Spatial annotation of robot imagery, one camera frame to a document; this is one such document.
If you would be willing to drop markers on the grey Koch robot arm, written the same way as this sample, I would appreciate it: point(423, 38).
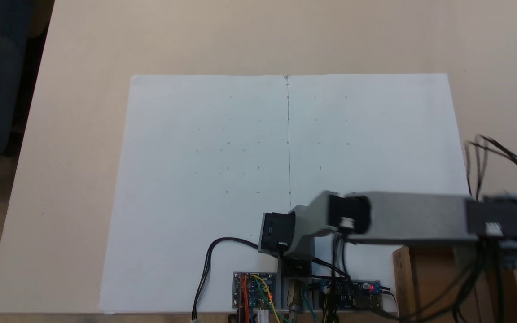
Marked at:
point(411, 217)

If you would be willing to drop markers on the open brown cardboard box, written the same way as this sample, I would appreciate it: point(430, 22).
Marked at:
point(433, 287)

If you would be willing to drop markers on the blue circuit board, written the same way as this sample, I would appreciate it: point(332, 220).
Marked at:
point(357, 296)

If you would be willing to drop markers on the white paper sheet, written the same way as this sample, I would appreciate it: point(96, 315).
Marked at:
point(186, 188)
point(375, 143)

